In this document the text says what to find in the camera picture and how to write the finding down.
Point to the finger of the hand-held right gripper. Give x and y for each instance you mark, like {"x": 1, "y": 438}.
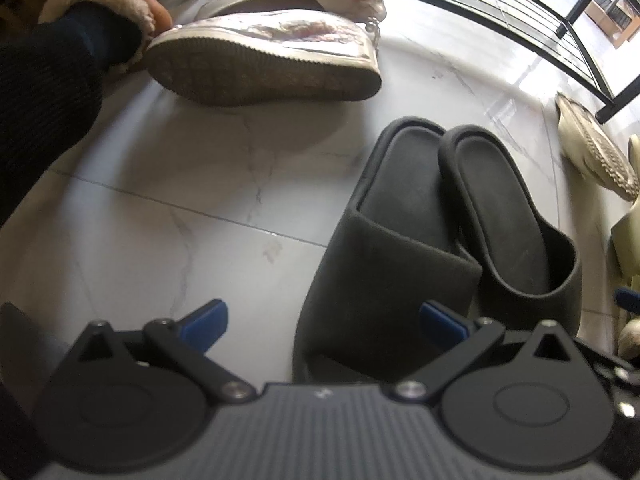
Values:
{"x": 627, "y": 390}
{"x": 629, "y": 300}

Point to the beige slipper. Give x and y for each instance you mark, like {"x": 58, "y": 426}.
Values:
{"x": 595, "y": 150}
{"x": 627, "y": 245}

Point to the black slide slipper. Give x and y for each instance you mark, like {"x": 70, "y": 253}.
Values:
{"x": 500, "y": 220}
{"x": 390, "y": 270}

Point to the person's dark trouser leg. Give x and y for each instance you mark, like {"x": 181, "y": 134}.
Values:
{"x": 45, "y": 85}

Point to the black metal shoe rack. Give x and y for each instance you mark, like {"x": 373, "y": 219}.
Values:
{"x": 615, "y": 102}

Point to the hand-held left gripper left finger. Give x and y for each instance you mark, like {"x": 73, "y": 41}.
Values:
{"x": 205, "y": 324}

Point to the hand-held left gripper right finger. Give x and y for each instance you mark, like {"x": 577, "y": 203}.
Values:
{"x": 442, "y": 326}

